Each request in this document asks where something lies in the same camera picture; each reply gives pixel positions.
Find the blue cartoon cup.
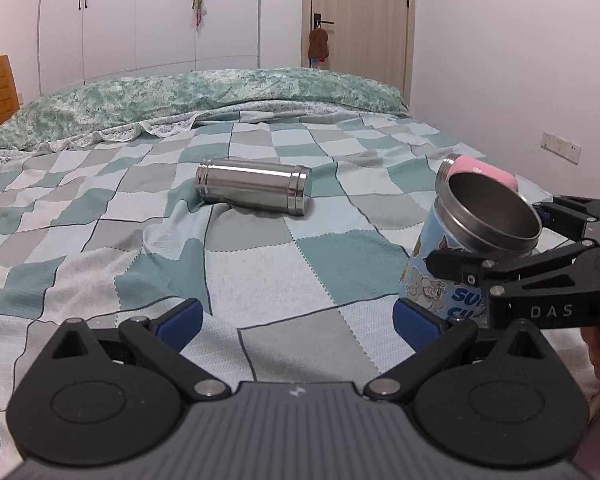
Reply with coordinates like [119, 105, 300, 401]
[401, 172, 542, 326]

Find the pink cup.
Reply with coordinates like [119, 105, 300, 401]
[434, 153, 519, 192]

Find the checkered green bed sheet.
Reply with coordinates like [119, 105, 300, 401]
[0, 109, 600, 476]

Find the stainless steel bottle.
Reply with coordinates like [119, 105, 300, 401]
[195, 158, 312, 216]

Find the brown plush toy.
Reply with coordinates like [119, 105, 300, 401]
[308, 26, 329, 65]

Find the wooden door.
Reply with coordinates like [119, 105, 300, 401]
[301, 0, 415, 101]

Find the white wardrobe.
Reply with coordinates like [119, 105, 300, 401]
[38, 0, 260, 93]

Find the wall power socket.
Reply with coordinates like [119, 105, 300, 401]
[541, 132, 581, 165]

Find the black door handle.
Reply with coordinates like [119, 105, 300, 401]
[312, 13, 334, 29]

